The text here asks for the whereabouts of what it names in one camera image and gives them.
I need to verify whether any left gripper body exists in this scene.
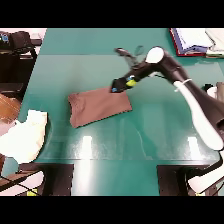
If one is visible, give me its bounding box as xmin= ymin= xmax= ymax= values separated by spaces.
xmin=0 ymin=30 xmax=32 ymax=51

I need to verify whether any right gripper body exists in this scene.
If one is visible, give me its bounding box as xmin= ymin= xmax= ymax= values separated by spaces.
xmin=110 ymin=74 xmax=138 ymax=94

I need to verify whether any brown T-shirt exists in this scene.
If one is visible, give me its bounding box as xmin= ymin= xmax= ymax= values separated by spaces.
xmin=67 ymin=87 xmax=134 ymax=129

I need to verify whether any pale blue garment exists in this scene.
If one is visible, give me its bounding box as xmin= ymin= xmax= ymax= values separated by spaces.
xmin=174 ymin=28 xmax=215 ymax=54

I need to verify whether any white garment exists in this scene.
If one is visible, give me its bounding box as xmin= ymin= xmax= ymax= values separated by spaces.
xmin=0 ymin=109 xmax=49 ymax=165

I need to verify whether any cream garment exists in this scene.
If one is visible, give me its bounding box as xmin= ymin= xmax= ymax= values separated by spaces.
xmin=204 ymin=28 xmax=224 ymax=58

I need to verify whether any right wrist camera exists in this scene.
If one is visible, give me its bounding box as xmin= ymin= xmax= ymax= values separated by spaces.
xmin=113 ymin=47 xmax=145 ymax=69

